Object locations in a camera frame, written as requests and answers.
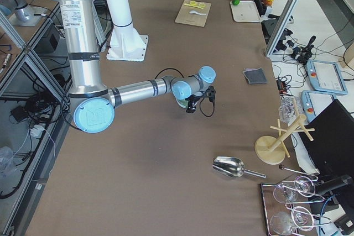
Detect wire glass rack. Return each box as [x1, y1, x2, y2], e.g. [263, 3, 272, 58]
[260, 175, 332, 235]

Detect beige plastic tray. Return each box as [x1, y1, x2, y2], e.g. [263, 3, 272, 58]
[230, 1, 261, 23]

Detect metal scoop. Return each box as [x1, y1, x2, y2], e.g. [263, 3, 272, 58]
[212, 156, 267, 179]

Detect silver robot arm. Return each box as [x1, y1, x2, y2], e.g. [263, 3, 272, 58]
[1, 0, 40, 27]
[56, 0, 216, 133]

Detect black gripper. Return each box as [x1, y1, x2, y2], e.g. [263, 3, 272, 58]
[186, 95, 203, 113]

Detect bamboo cutting board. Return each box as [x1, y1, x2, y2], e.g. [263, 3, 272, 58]
[175, 0, 211, 27]

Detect lower wine glass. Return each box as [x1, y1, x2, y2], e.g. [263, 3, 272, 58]
[269, 206, 315, 235]

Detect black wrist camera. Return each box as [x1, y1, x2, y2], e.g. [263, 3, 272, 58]
[205, 86, 216, 102]

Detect light green bowl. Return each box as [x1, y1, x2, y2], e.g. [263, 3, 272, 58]
[176, 99, 189, 109]

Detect upper teach pendant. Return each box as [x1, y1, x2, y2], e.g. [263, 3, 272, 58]
[306, 60, 348, 95]

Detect teach pendant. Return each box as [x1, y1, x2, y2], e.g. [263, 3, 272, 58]
[306, 60, 348, 95]
[301, 90, 337, 123]

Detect aluminium frame post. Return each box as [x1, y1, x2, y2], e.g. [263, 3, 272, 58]
[265, 0, 298, 57]

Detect wine glass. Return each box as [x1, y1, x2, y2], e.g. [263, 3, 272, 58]
[273, 175, 315, 203]
[269, 206, 315, 235]

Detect wooden mug tree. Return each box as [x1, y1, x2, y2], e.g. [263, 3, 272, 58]
[254, 97, 315, 165]

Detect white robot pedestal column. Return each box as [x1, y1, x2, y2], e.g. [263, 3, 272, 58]
[106, 0, 148, 62]

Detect white ceramic spoon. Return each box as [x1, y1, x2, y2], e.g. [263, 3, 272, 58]
[189, 10, 207, 16]

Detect clear glass jar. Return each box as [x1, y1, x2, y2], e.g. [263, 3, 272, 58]
[278, 96, 304, 124]

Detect lower teach pendant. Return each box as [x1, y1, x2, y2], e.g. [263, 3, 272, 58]
[301, 90, 337, 123]

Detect green lime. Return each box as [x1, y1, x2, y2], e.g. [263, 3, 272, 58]
[232, 0, 240, 6]

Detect yellow plastic knife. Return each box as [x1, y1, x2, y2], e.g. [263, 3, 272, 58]
[184, 1, 206, 9]

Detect grey folded cloth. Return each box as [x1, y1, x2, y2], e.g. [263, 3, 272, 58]
[243, 68, 268, 85]

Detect black monitor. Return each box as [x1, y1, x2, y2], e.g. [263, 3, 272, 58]
[299, 99, 353, 176]

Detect upper wine glass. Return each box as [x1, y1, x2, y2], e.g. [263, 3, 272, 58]
[273, 175, 315, 203]

